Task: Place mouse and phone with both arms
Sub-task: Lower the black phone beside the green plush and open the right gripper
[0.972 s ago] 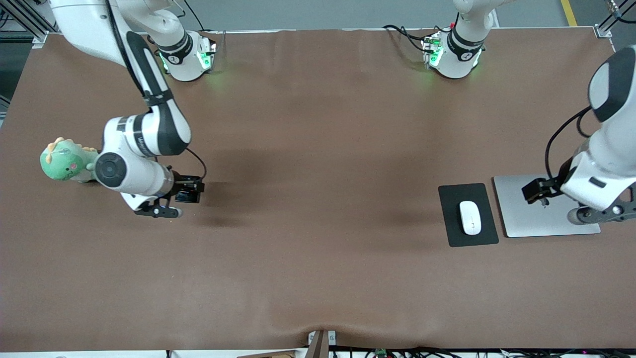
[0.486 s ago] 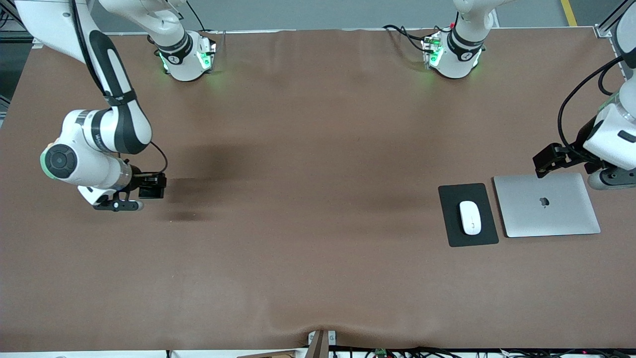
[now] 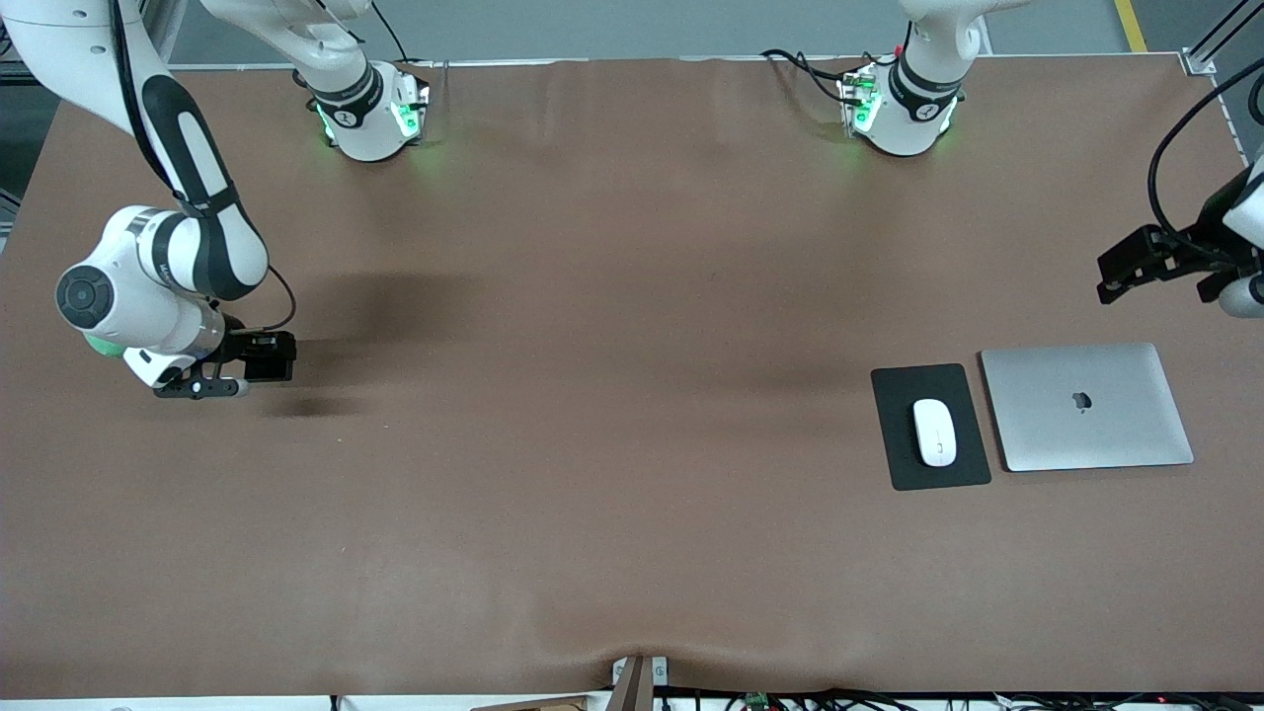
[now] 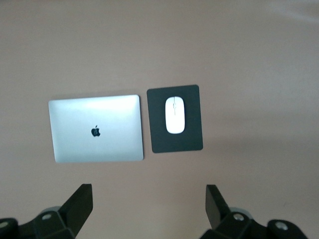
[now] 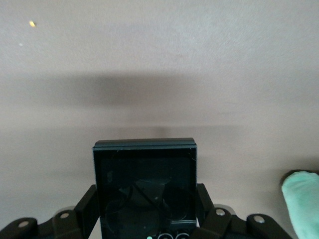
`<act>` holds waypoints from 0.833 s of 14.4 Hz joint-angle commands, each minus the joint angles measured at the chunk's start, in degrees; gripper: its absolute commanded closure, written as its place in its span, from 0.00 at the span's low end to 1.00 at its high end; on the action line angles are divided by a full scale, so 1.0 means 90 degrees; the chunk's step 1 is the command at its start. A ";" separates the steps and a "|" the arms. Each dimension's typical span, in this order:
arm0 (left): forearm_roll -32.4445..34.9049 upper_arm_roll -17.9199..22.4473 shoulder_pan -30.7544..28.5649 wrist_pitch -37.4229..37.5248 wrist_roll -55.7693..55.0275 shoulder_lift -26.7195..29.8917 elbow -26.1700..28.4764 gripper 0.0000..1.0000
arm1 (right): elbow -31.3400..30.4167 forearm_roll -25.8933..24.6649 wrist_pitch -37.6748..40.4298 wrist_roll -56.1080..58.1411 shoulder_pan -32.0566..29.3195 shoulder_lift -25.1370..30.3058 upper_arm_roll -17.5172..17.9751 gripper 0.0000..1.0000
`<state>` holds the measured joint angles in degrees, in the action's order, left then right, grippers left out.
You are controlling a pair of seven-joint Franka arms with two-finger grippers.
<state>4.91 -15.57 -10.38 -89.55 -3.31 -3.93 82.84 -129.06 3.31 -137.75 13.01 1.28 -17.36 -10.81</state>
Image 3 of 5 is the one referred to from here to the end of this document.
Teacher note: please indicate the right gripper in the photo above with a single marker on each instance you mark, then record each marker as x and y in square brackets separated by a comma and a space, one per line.
[238, 348]

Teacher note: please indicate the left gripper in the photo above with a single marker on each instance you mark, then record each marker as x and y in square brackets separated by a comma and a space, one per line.
[1207, 244]

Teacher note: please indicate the black flip phone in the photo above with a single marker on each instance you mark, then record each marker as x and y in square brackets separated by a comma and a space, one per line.
[269, 360]

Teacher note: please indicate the white computer mouse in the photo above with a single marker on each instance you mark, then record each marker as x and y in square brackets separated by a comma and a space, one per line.
[933, 433]

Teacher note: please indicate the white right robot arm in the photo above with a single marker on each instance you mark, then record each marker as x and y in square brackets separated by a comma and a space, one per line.
[128, 296]

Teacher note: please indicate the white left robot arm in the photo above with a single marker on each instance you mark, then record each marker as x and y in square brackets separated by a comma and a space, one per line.
[904, 128]

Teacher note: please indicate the black mouse pad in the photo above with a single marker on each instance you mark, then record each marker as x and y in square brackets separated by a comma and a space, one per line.
[894, 434]

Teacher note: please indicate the green dinosaur plush toy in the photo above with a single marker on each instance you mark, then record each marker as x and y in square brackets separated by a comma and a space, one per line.
[104, 347]

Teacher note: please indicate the silver laptop with apple logo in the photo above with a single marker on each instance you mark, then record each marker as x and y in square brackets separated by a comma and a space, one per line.
[1086, 407]

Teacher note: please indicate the brown table cover sheet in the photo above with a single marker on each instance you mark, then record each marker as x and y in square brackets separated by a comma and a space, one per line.
[632, 543]

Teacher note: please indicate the small green circuit board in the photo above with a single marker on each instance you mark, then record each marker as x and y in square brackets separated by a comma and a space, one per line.
[757, 700]

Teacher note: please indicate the brown post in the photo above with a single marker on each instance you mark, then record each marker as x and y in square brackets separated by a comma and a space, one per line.
[632, 691]

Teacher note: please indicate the metal table edge bracket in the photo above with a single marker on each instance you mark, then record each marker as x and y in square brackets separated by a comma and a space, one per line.
[660, 671]

